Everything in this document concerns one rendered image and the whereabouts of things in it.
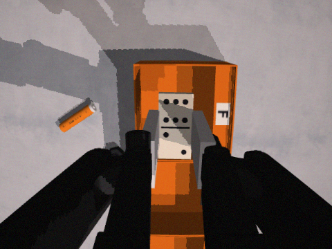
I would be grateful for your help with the white domino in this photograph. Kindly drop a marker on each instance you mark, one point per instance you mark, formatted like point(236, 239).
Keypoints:
point(175, 124)

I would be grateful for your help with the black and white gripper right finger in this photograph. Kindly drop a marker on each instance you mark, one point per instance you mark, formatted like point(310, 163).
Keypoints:
point(291, 214)

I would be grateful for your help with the orange battery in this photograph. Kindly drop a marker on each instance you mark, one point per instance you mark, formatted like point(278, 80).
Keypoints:
point(77, 117)

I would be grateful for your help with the dark grey hex nut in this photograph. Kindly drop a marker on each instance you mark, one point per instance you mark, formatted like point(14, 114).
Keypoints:
point(115, 151)

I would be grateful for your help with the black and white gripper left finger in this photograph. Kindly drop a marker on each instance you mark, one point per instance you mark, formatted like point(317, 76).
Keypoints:
point(64, 212)

